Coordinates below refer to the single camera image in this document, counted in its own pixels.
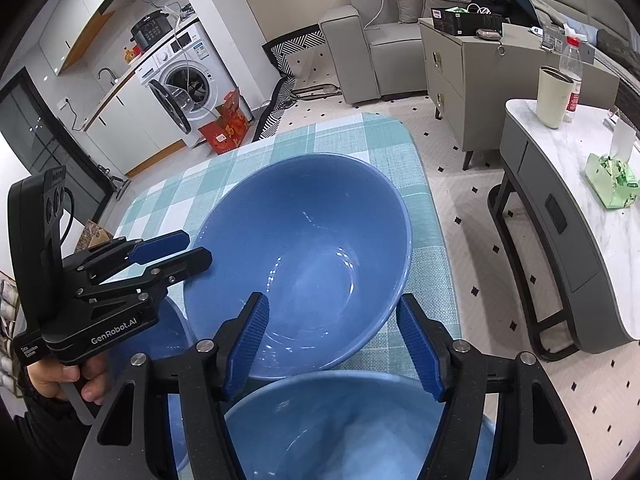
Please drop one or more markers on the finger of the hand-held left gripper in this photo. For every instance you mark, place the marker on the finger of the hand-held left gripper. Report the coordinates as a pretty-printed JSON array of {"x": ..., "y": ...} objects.
[
  {"x": 190, "y": 260},
  {"x": 155, "y": 247}
]

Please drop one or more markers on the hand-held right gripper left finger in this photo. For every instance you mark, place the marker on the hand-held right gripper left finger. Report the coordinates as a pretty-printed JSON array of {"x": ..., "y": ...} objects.
[{"x": 245, "y": 350}]

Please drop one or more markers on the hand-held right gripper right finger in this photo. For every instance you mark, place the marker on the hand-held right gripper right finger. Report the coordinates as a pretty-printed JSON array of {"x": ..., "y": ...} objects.
[{"x": 420, "y": 350}]

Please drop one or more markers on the blue bowl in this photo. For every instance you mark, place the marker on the blue bowl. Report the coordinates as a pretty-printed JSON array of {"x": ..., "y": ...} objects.
[
  {"x": 340, "y": 425},
  {"x": 300, "y": 220},
  {"x": 167, "y": 330}
]

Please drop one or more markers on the person's left hand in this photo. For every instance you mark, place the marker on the person's left hand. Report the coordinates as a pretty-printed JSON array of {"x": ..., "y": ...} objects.
[{"x": 50, "y": 380}]

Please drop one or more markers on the printed brown cardboard box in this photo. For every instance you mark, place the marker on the printed brown cardboard box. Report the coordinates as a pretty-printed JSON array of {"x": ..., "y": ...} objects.
[{"x": 95, "y": 235}]

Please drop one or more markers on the grey floor mop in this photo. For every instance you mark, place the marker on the grey floor mop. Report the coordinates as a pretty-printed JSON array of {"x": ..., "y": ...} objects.
[{"x": 120, "y": 187}]

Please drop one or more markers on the white base cabinet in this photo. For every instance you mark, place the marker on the white base cabinet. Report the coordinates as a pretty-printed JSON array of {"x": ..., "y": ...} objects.
[{"x": 135, "y": 120}]

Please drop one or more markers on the red cardboard box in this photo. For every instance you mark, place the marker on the red cardboard box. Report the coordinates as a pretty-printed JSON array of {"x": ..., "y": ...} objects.
[{"x": 225, "y": 130}]

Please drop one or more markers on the dark glass door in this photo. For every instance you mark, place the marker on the dark glass door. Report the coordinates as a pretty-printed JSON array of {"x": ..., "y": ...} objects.
[{"x": 45, "y": 135}]

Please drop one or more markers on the chrome faucet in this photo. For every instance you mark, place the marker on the chrome faucet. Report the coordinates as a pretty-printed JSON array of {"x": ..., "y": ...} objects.
[{"x": 107, "y": 75}]

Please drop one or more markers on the white washing machine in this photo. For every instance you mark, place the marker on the white washing machine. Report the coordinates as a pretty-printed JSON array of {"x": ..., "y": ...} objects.
[{"x": 200, "y": 60}]

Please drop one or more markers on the red and yellow packet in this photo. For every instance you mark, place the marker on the red and yellow packet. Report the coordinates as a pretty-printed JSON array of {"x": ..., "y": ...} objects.
[{"x": 132, "y": 54}]

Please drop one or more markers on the black pressure cooker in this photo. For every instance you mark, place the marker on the black pressure cooker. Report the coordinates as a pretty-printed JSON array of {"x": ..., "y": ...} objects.
[{"x": 152, "y": 30}]

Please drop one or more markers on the marble top coffee table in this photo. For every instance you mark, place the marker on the marble top coffee table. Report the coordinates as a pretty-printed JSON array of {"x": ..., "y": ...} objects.
[{"x": 575, "y": 170}]

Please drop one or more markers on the green tissue pack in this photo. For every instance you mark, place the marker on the green tissue pack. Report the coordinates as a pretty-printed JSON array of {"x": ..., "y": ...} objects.
[{"x": 612, "y": 182}]

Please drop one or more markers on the grey cabinet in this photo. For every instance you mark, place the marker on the grey cabinet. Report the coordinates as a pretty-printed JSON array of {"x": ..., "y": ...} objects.
[{"x": 475, "y": 90}]

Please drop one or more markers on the beige cup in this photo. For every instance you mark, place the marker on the beige cup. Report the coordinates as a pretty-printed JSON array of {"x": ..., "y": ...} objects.
[{"x": 552, "y": 100}]

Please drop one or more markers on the white card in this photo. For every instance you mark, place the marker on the white card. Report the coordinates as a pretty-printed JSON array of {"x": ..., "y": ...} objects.
[{"x": 625, "y": 140}]

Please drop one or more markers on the grey sofa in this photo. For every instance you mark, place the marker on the grey sofa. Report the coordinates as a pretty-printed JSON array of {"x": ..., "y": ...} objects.
[{"x": 390, "y": 40}]

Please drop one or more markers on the small grey case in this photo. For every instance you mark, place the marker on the small grey case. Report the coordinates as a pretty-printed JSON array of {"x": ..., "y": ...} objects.
[{"x": 489, "y": 34}]

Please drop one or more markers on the clear bottle with red cap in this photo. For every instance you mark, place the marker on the clear bottle with red cap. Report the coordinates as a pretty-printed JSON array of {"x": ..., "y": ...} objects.
[{"x": 575, "y": 60}]

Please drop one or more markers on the black box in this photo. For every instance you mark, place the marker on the black box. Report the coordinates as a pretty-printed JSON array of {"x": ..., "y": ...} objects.
[{"x": 465, "y": 22}]

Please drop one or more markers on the dark metal frame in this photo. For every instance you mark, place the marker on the dark metal frame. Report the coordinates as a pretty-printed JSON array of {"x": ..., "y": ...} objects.
[{"x": 315, "y": 90}]

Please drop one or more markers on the white wall cabinet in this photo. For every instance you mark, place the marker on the white wall cabinet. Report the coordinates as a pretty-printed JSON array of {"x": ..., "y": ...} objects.
[{"x": 90, "y": 10}]

